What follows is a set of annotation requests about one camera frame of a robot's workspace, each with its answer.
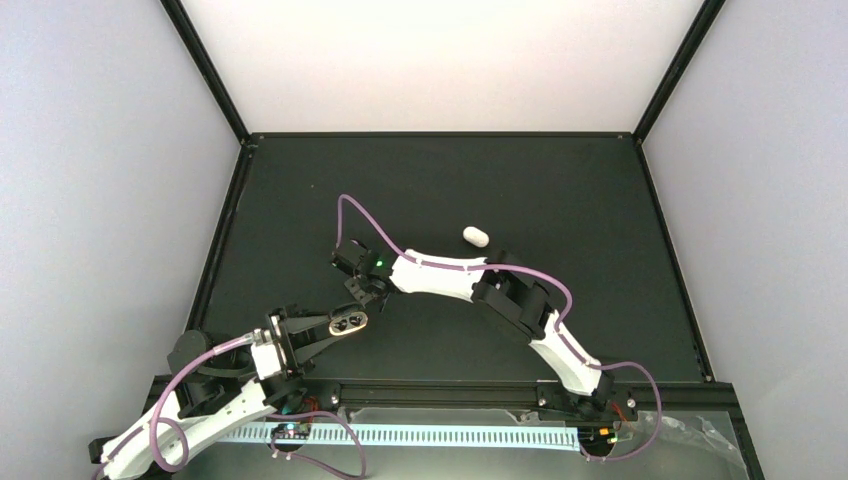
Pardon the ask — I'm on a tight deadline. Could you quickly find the black earbuds charging case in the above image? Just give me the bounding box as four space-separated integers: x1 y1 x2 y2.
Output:
328 304 369 337

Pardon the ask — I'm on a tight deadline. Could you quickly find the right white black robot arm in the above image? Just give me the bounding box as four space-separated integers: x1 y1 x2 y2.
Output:
331 240 613 419

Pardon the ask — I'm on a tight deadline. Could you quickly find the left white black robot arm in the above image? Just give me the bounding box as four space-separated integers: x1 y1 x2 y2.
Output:
89 304 368 479

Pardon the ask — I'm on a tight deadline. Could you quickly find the left green circuit board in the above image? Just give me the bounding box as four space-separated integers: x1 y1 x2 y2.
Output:
271 422 312 442

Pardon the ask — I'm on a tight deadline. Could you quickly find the green circuit board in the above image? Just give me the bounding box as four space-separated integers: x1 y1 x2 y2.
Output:
578 427 633 445
271 422 312 442

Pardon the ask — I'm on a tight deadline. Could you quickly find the right green circuit board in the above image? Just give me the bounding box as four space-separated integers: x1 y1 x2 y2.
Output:
578 427 633 445

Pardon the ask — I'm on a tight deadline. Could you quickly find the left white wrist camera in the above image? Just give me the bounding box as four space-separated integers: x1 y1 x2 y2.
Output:
250 329 286 380

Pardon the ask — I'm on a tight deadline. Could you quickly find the black enclosure frame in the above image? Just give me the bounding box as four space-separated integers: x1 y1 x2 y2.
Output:
163 1 763 479

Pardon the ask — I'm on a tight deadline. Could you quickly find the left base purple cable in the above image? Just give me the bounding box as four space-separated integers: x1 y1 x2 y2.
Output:
264 409 368 480

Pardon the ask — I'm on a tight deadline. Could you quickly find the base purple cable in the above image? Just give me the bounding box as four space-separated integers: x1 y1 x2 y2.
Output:
264 409 368 480
577 361 665 464

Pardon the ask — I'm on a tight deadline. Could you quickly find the white perforated cable duct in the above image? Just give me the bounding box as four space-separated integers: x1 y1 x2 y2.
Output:
222 422 580 452

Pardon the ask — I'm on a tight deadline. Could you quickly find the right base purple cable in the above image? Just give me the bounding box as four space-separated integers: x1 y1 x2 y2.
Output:
577 361 665 464

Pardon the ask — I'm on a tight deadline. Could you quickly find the black aluminium mounting rail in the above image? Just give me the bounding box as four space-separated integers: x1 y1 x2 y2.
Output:
150 377 737 423

